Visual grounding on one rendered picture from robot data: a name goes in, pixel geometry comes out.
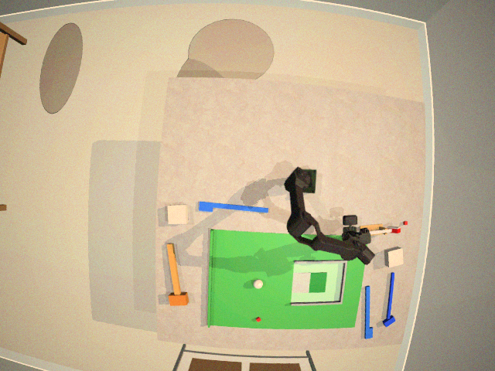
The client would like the green putting mat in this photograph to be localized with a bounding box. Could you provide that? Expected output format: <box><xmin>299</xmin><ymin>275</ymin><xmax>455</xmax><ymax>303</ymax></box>
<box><xmin>210</xmin><ymin>230</ymin><xmax>365</xmax><ymax>329</ymax></box>

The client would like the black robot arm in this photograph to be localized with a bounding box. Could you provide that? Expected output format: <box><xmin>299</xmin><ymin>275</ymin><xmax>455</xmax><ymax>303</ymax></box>
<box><xmin>285</xmin><ymin>166</ymin><xmax>375</xmax><ymax>265</ymax></box>

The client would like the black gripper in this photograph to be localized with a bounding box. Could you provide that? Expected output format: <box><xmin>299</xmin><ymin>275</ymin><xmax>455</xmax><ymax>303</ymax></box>
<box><xmin>343</xmin><ymin>215</ymin><xmax>359</xmax><ymax>238</ymax></box>

